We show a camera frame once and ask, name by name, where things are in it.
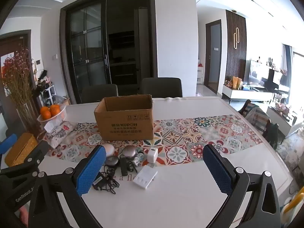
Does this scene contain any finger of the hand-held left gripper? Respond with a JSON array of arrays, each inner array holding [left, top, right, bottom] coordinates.
[[0, 140, 49, 183], [0, 134, 17, 156]]

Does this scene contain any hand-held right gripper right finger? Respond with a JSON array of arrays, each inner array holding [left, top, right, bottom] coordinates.
[[203, 144, 282, 228]]

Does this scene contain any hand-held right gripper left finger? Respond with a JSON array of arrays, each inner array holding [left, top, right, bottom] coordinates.
[[28, 144, 107, 228]]

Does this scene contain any black adapter with cable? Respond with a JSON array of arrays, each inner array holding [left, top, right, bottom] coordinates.
[[94, 166, 120, 192]]

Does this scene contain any dark grey round case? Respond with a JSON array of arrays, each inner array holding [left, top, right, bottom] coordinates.
[[122, 146, 139, 160]]

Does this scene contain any cardboard box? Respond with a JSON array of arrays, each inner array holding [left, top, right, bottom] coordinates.
[[94, 94, 154, 141], [55, 95, 71, 106]]

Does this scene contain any white battery charger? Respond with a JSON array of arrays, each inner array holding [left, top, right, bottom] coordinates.
[[132, 166, 158, 189]]

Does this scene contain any white power adapter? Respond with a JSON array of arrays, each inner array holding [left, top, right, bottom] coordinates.
[[147, 147, 158, 164]]

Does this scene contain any person's left hand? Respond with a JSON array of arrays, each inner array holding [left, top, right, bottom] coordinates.
[[18, 205, 30, 227]]

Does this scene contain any yellow woven box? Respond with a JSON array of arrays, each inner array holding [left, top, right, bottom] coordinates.
[[5, 133, 38, 167]]

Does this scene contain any black computer mouse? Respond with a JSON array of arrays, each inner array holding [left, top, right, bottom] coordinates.
[[104, 157, 119, 167]]

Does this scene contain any printed fabric tissue pouch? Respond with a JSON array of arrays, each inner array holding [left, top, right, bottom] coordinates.
[[44, 121, 77, 149]]

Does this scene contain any black usb hub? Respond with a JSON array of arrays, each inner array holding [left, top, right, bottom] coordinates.
[[119, 155, 129, 173]]

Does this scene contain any glass vase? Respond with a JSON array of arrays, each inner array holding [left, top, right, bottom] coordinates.
[[16, 101, 42, 136]]

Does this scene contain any patterned table runner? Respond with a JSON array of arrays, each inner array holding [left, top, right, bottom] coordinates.
[[45, 114, 263, 164]]

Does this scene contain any orange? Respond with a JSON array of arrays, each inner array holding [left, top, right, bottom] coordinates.
[[49, 104, 61, 116], [40, 107, 51, 120]]

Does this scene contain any white fruit basket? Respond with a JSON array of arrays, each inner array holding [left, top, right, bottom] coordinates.
[[37, 104, 67, 124]]

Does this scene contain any small grey white gadget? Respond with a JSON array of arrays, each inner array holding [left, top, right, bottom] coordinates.
[[133, 153, 144, 167]]

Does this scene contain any white shoe rack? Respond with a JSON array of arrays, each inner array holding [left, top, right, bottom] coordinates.
[[36, 85, 56, 107]]

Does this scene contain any cardboard box on floor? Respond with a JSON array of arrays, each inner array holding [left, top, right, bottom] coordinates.
[[55, 95, 71, 106]]

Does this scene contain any chair with plaid cloth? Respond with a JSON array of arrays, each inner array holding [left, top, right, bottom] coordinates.
[[239, 100, 279, 150]]

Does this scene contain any dried flower bouquet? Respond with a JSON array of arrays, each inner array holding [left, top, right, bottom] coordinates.
[[1, 49, 34, 105]]

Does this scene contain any dark grey dining chair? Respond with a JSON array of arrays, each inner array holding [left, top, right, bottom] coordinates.
[[139, 77, 183, 98], [81, 84, 118, 104]]

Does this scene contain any low coffee table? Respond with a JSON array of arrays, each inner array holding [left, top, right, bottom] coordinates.
[[266, 106, 297, 136]]

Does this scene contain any white tv cabinet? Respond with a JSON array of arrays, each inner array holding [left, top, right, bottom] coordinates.
[[222, 84, 273, 104]]

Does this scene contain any brown wooden door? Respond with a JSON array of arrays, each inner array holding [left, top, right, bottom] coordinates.
[[0, 30, 32, 114]]

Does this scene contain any television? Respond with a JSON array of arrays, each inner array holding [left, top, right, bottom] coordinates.
[[247, 59, 269, 86]]

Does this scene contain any dark interior doorway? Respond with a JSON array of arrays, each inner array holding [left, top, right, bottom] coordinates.
[[205, 20, 222, 94]]

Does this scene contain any dark sliding glass door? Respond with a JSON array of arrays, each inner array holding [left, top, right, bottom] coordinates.
[[59, 0, 158, 104]]

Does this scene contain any dark slatted wall panel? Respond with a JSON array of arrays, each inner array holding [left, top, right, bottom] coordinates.
[[226, 9, 247, 86]]

